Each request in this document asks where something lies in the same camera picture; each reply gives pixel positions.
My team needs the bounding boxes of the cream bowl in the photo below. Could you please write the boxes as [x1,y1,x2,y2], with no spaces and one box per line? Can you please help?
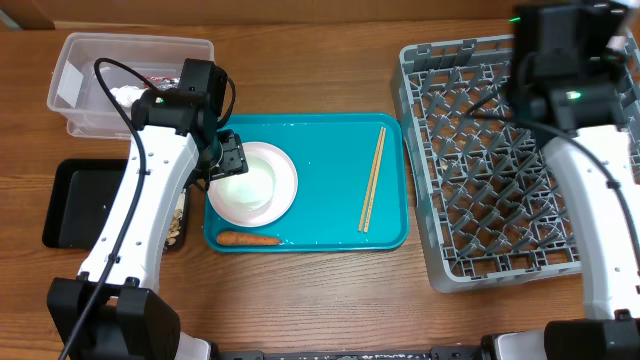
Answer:
[214,156,275,212]

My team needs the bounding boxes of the rice and food scraps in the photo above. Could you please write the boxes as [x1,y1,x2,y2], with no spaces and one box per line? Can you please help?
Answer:
[165,189,186,248]

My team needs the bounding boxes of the red foil wrapper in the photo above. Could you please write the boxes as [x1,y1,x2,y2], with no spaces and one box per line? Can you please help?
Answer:
[147,76,180,91]

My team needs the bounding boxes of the white napkin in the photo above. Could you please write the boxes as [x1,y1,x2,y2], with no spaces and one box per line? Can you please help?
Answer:
[110,85,146,108]

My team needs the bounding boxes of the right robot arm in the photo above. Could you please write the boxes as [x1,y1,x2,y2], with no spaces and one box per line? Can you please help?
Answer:
[482,1,639,359]

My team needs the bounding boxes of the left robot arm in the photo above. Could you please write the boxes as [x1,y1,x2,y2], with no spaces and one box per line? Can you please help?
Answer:
[47,58,248,359]

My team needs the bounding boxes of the grey dishwasher rack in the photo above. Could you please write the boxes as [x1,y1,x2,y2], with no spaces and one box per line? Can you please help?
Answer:
[390,33,640,294]

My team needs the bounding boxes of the large pink plate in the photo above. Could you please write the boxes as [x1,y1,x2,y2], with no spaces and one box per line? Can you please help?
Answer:
[207,142,298,227]

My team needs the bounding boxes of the orange carrot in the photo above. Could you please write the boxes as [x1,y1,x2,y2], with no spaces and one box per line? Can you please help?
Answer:
[216,231,281,246]

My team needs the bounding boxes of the teal serving tray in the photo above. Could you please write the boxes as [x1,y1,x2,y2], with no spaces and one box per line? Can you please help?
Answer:
[228,113,409,253]

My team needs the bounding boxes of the left wooden chopstick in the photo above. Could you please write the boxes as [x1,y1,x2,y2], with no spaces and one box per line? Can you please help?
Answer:
[358,127,385,232]

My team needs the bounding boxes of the wooden chopstick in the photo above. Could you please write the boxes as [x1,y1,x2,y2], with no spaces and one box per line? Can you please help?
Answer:
[363,127,386,233]
[358,127,385,232]

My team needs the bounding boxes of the black tray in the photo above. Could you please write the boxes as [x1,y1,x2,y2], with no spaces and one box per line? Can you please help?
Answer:
[41,158,191,252]

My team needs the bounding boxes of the right wooden chopstick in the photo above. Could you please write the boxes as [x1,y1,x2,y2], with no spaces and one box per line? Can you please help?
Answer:
[363,127,386,233]

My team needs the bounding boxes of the clear plastic bin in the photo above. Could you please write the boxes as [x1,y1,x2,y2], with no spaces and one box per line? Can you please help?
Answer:
[46,32,214,140]

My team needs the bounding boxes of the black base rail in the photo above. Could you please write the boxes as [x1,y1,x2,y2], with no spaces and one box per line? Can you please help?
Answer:
[214,345,492,360]

